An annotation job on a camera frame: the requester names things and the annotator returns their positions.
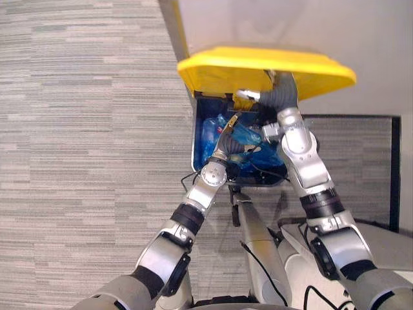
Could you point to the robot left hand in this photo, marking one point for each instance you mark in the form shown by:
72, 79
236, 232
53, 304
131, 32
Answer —
230, 144

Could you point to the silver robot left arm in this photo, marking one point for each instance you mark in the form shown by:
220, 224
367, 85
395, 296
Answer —
188, 219

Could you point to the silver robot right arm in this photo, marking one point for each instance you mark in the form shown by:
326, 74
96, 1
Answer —
309, 174

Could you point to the silver robot leg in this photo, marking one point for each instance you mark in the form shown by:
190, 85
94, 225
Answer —
261, 239

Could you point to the large blue trash can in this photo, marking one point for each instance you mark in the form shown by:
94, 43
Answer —
197, 145

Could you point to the yellow trash can lid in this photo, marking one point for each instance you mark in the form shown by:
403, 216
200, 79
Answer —
258, 69

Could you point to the silver robot torso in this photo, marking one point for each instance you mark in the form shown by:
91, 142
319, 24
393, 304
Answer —
380, 245

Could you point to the blue plastic rubbish bag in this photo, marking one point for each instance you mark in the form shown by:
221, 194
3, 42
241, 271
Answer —
250, 137

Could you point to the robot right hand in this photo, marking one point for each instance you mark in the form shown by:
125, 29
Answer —
280, 93

